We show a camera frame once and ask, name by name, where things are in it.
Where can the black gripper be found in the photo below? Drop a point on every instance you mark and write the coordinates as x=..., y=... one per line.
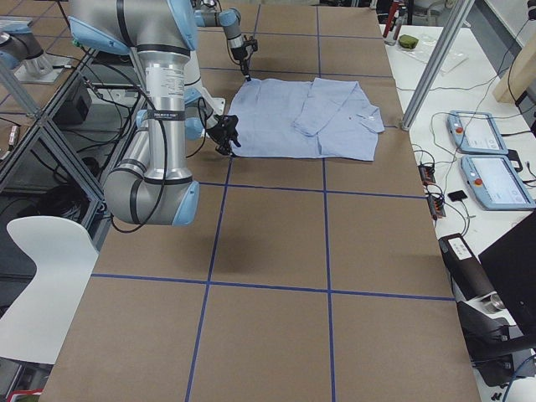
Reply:
x=241, y=54
x=220, y=131

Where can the light blue striped shirt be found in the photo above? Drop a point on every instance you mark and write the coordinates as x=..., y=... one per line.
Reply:
x=306, y=119

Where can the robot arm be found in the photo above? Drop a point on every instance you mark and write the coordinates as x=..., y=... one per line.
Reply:
x=152, y=183
x=210, y=14

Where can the green pouch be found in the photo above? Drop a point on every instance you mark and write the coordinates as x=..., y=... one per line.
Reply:
x=407, y=42

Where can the upper black usb hub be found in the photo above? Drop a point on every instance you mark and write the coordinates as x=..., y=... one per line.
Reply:
x=427, y=174

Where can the black usb hub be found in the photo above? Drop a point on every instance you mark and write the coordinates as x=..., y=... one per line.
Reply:
x=427, y=174
x=436, y=205

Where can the lower black usb hub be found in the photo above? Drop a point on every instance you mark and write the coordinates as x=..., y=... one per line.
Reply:
x=436, y=205

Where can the upper blue teach pendant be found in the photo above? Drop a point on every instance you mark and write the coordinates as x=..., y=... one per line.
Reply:
x=475, y=133

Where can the blue teach pendant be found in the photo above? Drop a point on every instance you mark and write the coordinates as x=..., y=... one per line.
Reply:
x=475, y=133
x=495, y=183

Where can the small black phone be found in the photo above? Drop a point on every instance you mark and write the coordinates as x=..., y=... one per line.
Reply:
x=457, y=196

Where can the white chair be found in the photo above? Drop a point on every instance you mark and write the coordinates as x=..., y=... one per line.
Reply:
x=35, y=326

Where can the lower blue teach pendant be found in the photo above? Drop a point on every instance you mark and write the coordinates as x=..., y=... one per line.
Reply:
x=495, y=183

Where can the black labelled box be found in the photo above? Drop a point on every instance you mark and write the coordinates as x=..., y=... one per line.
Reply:
x=464, y=267

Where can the black monitor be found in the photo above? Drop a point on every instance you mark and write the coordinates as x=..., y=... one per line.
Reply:
x=509, y=264

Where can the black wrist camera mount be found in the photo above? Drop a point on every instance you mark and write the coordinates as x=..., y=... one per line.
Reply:
x=250, y=44
x=228, y=123

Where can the aluminium frame post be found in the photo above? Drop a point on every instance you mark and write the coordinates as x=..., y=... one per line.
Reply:
x=446, y=39

